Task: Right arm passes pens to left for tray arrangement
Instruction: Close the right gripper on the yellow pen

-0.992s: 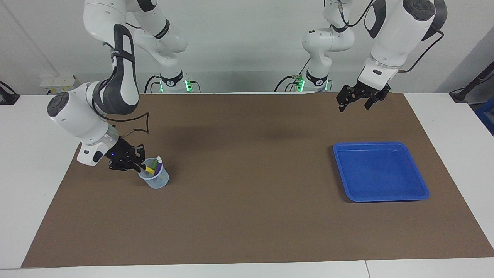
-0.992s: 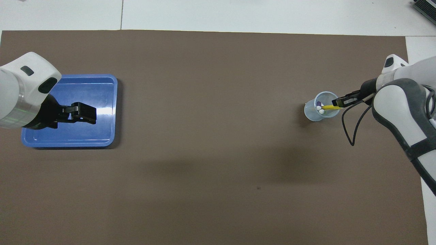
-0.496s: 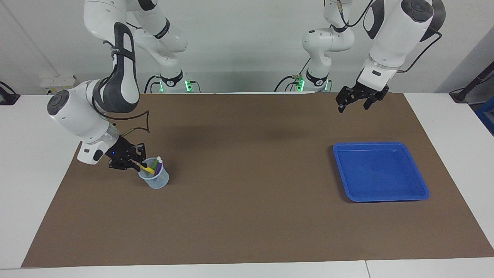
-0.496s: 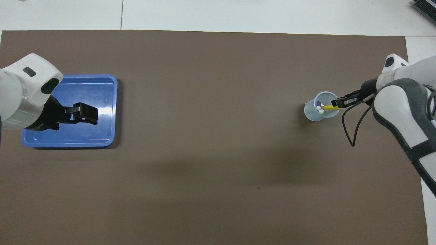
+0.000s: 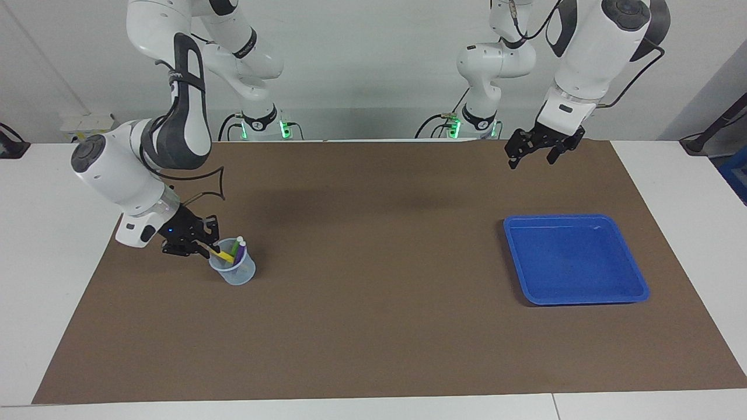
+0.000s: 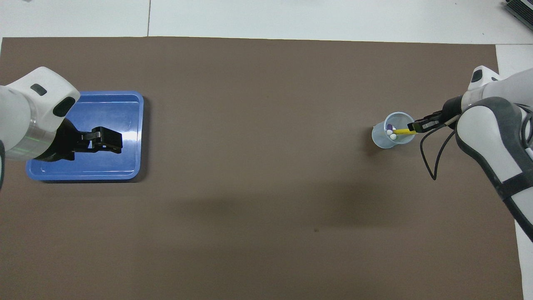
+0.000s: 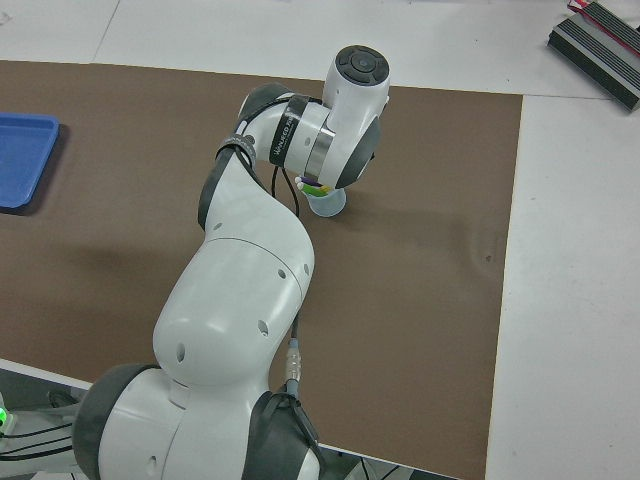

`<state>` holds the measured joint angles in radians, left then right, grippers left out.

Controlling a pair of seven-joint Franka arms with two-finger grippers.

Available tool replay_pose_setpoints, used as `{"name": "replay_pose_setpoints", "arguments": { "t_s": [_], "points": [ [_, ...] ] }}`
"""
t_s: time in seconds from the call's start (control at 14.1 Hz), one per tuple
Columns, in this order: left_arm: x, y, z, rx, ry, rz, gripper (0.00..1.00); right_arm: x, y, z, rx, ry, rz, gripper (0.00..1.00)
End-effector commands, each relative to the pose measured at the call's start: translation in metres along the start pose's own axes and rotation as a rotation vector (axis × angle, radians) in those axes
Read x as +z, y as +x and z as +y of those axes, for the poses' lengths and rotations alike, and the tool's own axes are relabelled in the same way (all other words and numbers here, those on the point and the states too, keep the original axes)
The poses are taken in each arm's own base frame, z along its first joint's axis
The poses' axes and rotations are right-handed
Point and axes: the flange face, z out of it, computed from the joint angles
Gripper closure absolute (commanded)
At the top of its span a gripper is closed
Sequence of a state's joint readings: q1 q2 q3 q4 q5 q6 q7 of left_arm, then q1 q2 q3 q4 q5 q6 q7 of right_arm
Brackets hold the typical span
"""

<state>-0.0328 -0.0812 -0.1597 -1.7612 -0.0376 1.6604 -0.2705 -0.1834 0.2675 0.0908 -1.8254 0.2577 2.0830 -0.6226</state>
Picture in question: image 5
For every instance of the clear plastic cup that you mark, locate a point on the clear plastic cup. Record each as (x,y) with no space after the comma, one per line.
(239,277)

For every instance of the purple pen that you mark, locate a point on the purple pen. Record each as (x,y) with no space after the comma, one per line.
(240,254)

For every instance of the blue storage box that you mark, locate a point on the blue storage box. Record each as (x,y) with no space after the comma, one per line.
(736,175)

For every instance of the black stand leg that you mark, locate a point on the black stand leg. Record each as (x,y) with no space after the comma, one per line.
(700,143)

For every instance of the blue plastic tray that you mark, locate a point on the blue plastic tray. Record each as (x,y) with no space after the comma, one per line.
(572,262)

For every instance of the green pen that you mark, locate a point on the green pen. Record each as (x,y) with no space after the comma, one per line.
(236,248)

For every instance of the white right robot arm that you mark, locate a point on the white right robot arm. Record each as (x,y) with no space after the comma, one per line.
(111,169)

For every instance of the yellow pen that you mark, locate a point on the yellow pen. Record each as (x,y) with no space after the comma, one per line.
(220,255)

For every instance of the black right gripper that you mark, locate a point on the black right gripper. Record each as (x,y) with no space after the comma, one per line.
(181,230)

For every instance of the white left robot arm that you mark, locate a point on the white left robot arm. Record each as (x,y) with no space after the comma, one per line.
(589,64)

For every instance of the brown table mat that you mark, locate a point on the brown table mat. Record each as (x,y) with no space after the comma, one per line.
(373,326)

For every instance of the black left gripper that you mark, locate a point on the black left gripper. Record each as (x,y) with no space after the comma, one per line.
(554,135)

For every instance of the black clamp base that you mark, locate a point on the black clamp base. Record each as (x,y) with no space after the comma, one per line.
(11,149)

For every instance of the white power strip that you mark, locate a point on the white power strip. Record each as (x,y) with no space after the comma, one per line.
(87,123)

